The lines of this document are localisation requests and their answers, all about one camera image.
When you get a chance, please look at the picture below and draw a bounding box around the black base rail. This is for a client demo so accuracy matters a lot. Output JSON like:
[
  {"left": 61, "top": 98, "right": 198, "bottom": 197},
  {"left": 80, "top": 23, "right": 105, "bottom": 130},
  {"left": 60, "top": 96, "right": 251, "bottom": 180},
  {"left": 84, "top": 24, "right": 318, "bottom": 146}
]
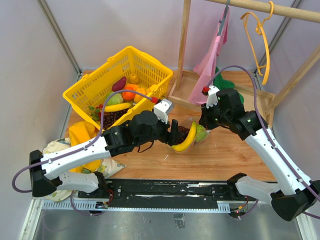
[{"left": 76, "top": 178, "right": 247, "bottom": 212}]

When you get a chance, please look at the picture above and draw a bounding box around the green cloth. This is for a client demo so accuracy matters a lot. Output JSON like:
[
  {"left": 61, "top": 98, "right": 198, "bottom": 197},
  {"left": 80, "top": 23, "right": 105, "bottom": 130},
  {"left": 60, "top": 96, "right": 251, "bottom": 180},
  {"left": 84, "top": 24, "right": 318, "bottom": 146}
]
[{"left": 213, "top": 67, "right": 244, "bottom": 104}]

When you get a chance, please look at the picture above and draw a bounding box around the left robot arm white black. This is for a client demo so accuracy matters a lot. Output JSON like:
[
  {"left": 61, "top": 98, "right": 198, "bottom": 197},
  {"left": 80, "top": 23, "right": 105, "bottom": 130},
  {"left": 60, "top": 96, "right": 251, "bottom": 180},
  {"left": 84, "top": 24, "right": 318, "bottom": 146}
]
[{"left": 29, "top": 110, "right": 183, "bottom": 198}]

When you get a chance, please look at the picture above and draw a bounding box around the yellow plastic basket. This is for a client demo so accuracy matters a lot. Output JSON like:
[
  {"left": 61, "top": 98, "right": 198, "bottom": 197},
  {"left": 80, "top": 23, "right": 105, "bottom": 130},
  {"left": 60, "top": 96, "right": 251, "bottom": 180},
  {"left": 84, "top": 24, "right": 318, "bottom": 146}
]
[{"left": 62, "top": 46, "right": 173, "bottom": 129}]

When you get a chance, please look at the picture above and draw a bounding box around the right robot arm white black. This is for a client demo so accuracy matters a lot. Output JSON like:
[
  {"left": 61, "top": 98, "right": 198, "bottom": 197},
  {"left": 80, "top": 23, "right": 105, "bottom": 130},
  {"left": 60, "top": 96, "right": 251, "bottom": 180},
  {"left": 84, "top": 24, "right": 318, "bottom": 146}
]
[{"left": 199, "top": 86, "right": 320, "bottom": 221}]

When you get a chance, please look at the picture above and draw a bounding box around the green round fruit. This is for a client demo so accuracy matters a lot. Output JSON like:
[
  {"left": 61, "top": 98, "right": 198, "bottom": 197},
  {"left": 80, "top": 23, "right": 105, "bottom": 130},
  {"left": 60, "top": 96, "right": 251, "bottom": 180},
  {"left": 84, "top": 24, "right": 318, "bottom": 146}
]
[{"left": 106, "top": 93, "right": 124, "bottom": 106}]

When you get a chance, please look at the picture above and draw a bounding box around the dark grape bunch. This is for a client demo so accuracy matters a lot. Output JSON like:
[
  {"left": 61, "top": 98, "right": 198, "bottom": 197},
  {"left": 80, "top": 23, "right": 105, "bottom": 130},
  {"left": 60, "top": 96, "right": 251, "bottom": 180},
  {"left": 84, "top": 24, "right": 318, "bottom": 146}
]
[{"left": 176, "top": 126, "right": 190, "bottom": 145}]

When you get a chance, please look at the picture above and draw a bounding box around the yellow clothes hanger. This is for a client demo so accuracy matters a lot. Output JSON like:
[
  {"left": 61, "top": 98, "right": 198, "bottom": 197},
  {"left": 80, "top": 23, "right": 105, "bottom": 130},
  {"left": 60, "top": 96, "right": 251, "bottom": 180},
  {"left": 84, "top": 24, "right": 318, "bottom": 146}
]
[{"left": 240, "top": 1, "right": 275, "bottom": 86}]

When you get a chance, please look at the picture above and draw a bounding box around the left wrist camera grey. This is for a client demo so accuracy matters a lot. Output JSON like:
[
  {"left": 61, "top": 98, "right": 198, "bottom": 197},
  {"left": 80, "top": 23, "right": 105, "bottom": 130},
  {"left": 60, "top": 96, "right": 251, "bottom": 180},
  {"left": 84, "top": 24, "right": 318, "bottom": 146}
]
[{"left": 153, "top": 98, "right": 174, "bottom": 124}]

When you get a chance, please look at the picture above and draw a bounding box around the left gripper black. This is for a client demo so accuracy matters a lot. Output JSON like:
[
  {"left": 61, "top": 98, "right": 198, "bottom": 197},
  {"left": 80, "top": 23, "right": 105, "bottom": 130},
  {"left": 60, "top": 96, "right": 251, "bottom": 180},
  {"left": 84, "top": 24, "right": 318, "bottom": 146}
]
[{"left": 135, "top": 111, "right": 183, "bottom": 148}]

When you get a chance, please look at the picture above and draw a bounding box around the purple sweet potato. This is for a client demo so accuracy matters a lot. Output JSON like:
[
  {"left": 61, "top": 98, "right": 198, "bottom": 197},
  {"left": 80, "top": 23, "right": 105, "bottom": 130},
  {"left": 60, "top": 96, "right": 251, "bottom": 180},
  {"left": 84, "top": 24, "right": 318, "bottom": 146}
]
[{"left": 111, "top": 76, "right": 127, "bottom": 92}]

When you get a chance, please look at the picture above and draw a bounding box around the yellow pear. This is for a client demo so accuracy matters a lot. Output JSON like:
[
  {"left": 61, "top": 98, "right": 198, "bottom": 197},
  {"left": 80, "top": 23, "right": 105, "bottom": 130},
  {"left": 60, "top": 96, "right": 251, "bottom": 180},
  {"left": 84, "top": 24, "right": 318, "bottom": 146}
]
[{"left": 129, "top": 73, "right": 140, "bottom": 85}]

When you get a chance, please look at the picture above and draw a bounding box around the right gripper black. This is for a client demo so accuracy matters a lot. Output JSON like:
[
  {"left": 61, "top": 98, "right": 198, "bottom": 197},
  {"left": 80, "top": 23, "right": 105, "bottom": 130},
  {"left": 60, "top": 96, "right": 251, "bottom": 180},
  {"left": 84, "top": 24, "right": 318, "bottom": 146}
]
[{"left": 198, "top": 100, "right": 231, "bottom": 131}]

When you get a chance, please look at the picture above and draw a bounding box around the yellow bell pepper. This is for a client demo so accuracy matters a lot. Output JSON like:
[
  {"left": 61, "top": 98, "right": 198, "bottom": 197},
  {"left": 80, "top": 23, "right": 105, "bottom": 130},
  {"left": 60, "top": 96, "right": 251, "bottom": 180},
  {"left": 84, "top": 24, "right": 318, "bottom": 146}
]
[
  {"left": 133, "top": 87, "right": 146, "bottom": 104},
  {"left": 146, "top": 84, "right": 158, "bottom": 94}
]

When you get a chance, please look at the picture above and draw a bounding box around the green custard apple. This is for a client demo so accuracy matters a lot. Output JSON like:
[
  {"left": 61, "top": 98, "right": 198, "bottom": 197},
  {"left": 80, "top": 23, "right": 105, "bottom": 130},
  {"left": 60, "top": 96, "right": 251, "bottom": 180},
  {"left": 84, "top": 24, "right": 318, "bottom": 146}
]
[{"left": 195, "top": 124, "right": 209, "bottom": 143}]

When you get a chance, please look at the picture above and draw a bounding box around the grey clothes hanger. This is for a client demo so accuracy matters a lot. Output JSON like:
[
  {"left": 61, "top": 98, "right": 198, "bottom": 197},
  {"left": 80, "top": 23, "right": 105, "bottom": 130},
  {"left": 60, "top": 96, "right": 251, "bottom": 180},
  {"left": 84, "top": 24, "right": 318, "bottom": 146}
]
[{"left": 217, "top": 0, "right": 230, "bottom": 36}]

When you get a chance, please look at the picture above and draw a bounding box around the yellow banana bunch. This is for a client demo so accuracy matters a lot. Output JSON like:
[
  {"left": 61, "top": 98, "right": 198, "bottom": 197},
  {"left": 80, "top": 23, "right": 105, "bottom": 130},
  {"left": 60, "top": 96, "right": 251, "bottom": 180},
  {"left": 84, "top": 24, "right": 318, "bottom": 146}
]
[{"left": 172, "top": 121, "right": 197, "bottom": 153}]

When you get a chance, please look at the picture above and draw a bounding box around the cherry sprig with leaves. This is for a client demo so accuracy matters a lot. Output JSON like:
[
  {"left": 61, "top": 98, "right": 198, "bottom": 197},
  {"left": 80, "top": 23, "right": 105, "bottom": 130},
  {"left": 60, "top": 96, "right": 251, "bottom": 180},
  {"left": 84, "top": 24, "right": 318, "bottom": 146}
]
[{"left": 88, "top": 104, "right": 103, "bottom": 122}]

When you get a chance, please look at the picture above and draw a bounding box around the orange fruit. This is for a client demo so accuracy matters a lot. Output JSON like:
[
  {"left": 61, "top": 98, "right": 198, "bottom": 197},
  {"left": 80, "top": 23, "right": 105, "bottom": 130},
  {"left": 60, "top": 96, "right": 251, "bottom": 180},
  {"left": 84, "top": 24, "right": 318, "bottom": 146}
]
[{"left": 122, "top": 86, "right": 136, "bottom": 102}]

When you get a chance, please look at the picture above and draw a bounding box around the pink shirt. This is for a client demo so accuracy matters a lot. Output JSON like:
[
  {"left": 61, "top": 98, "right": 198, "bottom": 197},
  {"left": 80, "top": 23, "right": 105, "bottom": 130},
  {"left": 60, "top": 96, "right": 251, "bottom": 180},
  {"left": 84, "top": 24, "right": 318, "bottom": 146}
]
[{"left": 188, "top": 10, "right": 230, "bottom": 105}]

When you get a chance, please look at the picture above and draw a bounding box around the patterned yellow white cloth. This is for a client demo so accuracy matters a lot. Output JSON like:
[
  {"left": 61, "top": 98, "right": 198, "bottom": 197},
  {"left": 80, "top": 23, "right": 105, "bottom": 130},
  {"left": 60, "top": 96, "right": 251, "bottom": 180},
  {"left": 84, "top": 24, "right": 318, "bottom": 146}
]
[{"left": 42, "top": 121, "right": 126, "bottom": 202}]

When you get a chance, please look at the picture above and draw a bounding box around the black grape bunch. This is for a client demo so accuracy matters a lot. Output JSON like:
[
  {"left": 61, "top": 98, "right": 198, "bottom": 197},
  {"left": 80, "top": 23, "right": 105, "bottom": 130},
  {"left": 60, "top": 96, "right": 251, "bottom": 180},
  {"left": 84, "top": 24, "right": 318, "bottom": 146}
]
[{"left": 103, "top": 109, "right": 128, "bottom": 130}]

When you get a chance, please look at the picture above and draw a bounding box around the clear zip top bag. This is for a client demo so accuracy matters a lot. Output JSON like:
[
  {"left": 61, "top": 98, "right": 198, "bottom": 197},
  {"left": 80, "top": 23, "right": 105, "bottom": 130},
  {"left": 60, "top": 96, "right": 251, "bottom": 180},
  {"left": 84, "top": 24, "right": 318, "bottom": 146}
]
[{"left": 171, "top": 115, "right": 210, "bottom": 154}]

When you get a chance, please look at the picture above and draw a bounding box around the wooden clothes rack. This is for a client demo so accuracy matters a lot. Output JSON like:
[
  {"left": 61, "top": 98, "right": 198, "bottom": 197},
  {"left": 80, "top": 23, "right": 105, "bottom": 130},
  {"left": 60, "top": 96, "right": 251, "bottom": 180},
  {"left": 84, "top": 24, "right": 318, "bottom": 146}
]
[{"left": 168, "top": 0, "right": 320, "bottom": 126}]

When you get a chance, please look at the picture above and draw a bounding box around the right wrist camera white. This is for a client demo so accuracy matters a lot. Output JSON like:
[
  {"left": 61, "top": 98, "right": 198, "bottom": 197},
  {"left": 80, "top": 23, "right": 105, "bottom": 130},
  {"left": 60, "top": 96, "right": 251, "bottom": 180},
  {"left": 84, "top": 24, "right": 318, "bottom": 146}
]
[{"left": 202, "top": 85, "right": 220, "bottom": 109}]

